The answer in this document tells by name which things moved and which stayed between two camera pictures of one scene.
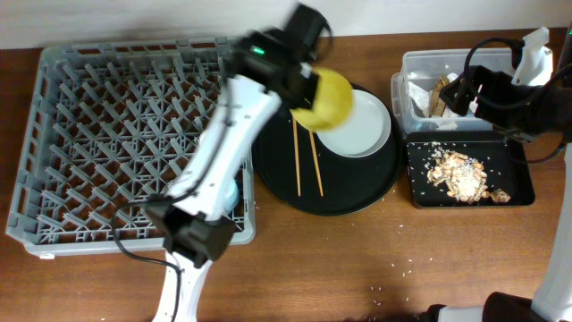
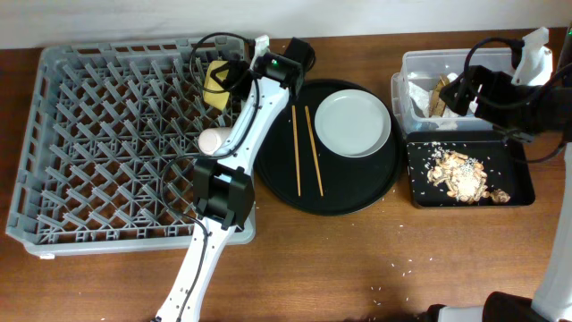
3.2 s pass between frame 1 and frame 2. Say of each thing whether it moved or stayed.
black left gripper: moved
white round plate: stayed
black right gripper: stayed
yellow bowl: moved
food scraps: stayed
